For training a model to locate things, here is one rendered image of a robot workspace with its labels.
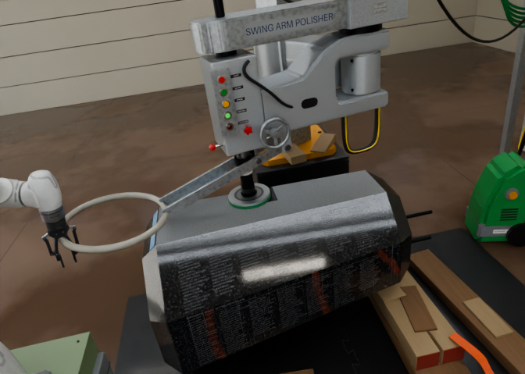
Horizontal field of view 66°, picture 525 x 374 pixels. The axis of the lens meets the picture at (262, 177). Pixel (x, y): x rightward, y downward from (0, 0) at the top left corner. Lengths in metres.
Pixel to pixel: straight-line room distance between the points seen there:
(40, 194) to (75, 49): 6.47
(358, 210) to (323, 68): 0.68
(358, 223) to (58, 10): 6.94
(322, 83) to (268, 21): 0.38
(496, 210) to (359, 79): 1.44
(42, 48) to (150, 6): 2.03
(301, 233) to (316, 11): 0.97
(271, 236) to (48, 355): 0.96
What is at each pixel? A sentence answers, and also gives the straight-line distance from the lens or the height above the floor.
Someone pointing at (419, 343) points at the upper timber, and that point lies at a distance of 2.19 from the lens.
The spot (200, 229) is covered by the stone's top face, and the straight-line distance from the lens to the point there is 1.89.
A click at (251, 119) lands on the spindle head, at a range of 1.78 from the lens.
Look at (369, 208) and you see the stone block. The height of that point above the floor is 0.78.
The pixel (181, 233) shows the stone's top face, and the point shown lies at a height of 0.83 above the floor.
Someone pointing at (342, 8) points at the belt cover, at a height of 1.66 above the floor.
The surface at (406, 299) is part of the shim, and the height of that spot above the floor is 0.21.
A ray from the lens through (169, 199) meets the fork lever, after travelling 2.01.
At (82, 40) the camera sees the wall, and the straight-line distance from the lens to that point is 8.07.
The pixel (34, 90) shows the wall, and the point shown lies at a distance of 8.54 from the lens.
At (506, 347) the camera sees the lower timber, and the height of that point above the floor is 0.09.
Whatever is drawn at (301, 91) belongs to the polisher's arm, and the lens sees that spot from 1.85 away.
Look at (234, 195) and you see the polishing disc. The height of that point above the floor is 0.85.
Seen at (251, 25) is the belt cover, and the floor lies 1.66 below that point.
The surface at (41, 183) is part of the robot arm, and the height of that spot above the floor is 1.23.
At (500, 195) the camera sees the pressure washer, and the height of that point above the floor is 0.39.
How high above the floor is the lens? 1.87
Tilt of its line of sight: 28 degrees down
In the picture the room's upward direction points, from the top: 8 degrees counter-clockwise
